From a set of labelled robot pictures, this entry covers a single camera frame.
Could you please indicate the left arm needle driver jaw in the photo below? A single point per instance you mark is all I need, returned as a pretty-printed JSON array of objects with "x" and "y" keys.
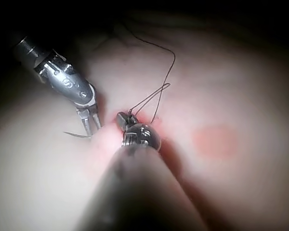
[
  {"x": 96, "y": 121},
  {"x": 85, "y": 122}
]

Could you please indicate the curved steel needle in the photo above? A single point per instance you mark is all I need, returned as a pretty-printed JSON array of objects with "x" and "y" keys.
[{"x": 74, "y": 135}]

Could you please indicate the right arm needle driver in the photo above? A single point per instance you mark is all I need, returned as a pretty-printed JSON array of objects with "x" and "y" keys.
[{"x": 144, "y": 134}]

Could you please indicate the black thread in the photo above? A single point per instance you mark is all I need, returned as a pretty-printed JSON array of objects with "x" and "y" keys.
[{"x": 174, "y": 56}]

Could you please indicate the dark left arm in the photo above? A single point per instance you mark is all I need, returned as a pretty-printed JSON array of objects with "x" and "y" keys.
[{"x": 32, "y": 49}]

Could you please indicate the right arm needle driver jaw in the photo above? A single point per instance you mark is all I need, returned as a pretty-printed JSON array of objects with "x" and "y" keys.
[
  {"x": 132, "y": 120},
  {"x": 120, "y": 121}
]

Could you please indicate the left arm needle driver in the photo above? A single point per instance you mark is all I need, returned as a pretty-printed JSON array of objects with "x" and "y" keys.
[{"x": 67, "y": 81}]

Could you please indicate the tissue pad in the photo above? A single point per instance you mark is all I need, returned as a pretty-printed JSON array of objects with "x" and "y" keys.
[{"x": 231, "y": 101}]

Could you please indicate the dark right arm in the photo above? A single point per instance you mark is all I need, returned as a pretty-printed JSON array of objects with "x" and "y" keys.
[{"x": 139, "y": 192}]

